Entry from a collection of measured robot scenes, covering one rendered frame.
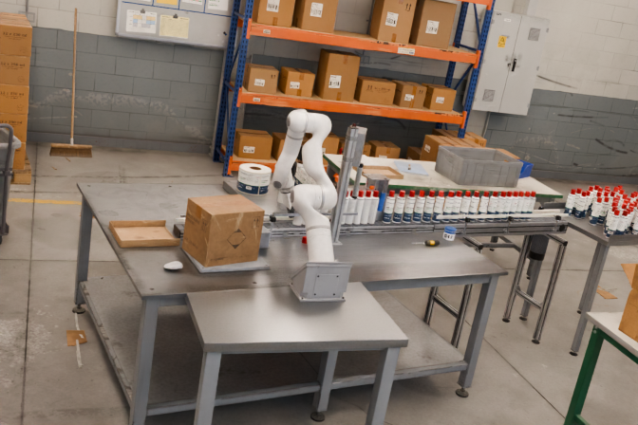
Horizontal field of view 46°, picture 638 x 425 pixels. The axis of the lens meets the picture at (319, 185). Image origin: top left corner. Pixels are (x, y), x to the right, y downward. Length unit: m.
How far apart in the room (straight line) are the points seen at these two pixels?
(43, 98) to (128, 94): 0.87
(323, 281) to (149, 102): 5.31
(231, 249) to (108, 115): 4.98
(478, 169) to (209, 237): 3.10
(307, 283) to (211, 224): 0.53
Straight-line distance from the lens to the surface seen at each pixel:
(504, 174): 6.31
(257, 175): 4.61
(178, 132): 8.60
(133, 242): 3.81
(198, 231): 3.64
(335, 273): 3.47
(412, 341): 4.70
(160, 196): 4.57
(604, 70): 10.84
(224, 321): 3.21
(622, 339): 4.12
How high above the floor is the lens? 2.33
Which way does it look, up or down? 17 degrees down
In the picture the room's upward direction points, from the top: 10 degrees clockwise
